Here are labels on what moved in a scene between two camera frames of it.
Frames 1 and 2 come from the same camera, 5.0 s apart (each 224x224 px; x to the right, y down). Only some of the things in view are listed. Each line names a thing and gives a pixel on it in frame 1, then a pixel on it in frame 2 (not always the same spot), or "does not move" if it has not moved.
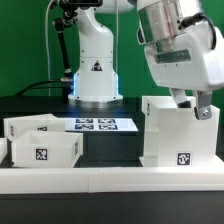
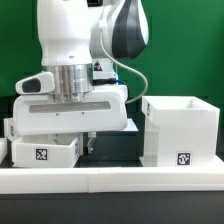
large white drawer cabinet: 173,137 does not move
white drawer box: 46,149 does not move
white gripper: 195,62 to 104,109
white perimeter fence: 111,179 does not move
